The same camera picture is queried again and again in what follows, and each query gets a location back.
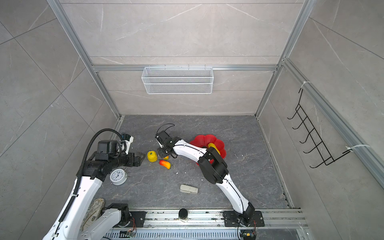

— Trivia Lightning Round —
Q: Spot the white alarm clock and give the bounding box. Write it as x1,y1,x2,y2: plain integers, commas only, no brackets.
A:
110,169,128,186

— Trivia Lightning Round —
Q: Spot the yellow fake banana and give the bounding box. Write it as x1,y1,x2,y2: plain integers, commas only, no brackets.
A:
208,143,221,155

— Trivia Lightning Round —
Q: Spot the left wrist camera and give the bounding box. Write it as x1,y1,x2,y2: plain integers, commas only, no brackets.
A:
121,133,134,154

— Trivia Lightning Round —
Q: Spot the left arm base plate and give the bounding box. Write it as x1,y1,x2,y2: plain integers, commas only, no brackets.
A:
118,211,147,229

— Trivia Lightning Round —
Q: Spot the red flower-shaped fruit bowl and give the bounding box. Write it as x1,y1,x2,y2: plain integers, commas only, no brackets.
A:
190,135,227,159

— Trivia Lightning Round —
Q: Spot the white wire mesh basket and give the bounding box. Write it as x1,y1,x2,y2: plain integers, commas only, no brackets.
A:
142,67,214,95

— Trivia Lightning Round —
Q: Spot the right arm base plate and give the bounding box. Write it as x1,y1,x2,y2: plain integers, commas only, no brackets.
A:
223,211,265,228

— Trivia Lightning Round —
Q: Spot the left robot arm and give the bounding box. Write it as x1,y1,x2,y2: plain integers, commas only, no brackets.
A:
44,128,145,240

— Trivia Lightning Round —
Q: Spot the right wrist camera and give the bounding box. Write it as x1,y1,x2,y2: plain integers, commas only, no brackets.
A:
155,131,172,146

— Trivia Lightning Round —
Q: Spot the black round knob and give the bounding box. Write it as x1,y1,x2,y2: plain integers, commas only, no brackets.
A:
178,208,189,220

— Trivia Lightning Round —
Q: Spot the patterned slipper object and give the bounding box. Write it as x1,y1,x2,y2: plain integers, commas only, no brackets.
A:
81,198,105,231

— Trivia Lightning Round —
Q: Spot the black wire hook rack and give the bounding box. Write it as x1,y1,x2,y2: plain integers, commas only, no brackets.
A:
287,89,353,169

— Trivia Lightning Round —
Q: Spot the beige stapler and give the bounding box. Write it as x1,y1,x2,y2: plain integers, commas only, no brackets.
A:
180,185,199,194

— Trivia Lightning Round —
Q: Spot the aluminium rail track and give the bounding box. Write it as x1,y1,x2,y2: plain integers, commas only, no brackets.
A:
130,209,309,230

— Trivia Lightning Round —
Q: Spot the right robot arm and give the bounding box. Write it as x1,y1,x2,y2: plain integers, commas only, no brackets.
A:
156,131,255,227

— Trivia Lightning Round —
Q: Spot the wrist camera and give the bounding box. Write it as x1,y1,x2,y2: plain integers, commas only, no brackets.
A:
121,133,134,154
155,131,172,146

